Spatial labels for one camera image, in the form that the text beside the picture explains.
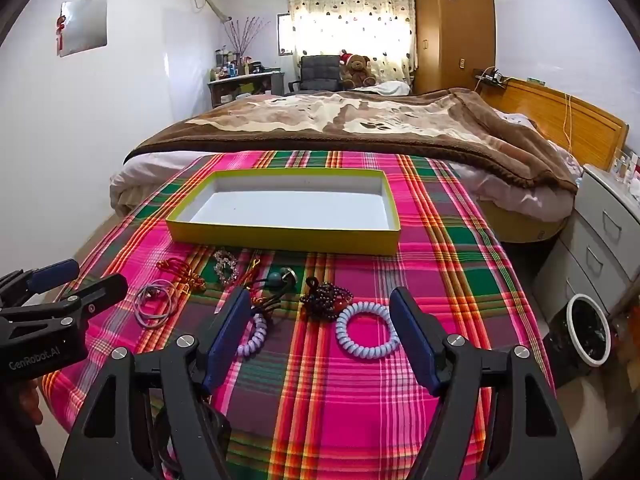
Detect person's left forearm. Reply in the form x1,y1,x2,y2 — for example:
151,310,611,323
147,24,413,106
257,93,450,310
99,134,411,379
0,377,57,480

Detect small items on nightstand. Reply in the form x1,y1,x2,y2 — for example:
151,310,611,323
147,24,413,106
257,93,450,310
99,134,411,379
612,147,640,182

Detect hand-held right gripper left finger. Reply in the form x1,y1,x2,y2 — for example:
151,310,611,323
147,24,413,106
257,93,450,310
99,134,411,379
57,286,253,480

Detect power strip with plugs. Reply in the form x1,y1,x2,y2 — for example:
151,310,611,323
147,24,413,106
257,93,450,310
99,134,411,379
475,67,509,86

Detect purple spiral hair tie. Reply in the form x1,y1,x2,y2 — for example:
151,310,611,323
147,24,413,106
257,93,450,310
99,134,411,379
236,312,270,358

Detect teal bead hair tie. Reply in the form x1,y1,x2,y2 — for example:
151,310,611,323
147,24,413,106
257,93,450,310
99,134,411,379
252,266,300,312

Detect light blue spiral hair tie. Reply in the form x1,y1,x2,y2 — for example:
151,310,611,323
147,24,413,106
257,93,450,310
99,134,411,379
336,302,401,360

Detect dark bead bracelet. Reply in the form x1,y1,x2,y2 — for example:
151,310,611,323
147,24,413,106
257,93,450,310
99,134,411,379
300,276,355,320

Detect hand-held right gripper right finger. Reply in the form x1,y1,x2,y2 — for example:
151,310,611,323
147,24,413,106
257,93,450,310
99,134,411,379
389,286,583,480

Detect wooden bed headboard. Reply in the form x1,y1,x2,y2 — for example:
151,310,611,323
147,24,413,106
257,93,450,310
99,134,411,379
487,77,630,171

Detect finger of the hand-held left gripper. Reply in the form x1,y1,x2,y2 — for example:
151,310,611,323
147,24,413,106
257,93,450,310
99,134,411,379
0,259,81,303
47,274,130,318

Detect pink plaid cloth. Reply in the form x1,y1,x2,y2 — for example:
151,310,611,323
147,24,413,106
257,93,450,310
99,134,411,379
40,150,556,480

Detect red string ornament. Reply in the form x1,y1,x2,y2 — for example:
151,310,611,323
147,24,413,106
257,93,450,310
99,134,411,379
240,259,264,291

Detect grey hair ties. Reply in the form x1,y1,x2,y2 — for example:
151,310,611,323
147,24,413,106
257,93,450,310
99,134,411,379
136,280,177,330

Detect group of bottles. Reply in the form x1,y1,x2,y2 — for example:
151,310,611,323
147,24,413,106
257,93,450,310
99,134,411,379
215,47,267,79

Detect silver wall mirror sheet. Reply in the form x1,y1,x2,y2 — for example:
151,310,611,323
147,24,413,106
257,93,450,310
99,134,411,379
59,0,109,57

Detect yellow-green cardboard box tray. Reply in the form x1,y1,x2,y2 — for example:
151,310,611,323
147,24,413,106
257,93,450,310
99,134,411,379
165,167,402,257

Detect red cord bracelet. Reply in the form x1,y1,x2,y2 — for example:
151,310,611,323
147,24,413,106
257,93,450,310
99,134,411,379
156,257,207,294

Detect black and white trash bin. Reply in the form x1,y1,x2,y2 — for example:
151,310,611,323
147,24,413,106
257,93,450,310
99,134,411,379
542,294,612,386

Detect bare decorative branches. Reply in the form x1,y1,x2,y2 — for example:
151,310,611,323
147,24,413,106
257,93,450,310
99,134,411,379
222,16,271,61

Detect grey nightstand with drawers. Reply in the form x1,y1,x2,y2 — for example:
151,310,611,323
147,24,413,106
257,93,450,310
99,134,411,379
532,162,640,322

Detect shelf with small items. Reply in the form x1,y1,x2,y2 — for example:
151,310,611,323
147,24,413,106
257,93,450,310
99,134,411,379
207,70,286,109

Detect brown patterned blanket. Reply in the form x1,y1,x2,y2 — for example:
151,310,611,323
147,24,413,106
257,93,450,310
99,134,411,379
122,87,582,195

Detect orange cable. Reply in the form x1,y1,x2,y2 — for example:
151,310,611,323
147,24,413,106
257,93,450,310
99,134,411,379
562,92,574,149

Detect patterned window curtain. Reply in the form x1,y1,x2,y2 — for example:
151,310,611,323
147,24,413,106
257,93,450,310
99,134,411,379
286,0,417,84

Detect silver beaded hair clip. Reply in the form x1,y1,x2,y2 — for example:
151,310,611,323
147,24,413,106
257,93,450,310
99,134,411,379
212,250,240,286

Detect brown teddy bear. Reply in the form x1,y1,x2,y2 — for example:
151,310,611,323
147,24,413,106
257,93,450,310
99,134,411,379
339,51,377,89

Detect dark grey chair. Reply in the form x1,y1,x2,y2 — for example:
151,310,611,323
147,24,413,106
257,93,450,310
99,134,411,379
287,55,344,96

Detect wooden wardrobe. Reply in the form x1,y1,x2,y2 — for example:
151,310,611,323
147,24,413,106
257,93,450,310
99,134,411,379
412,0,497,95

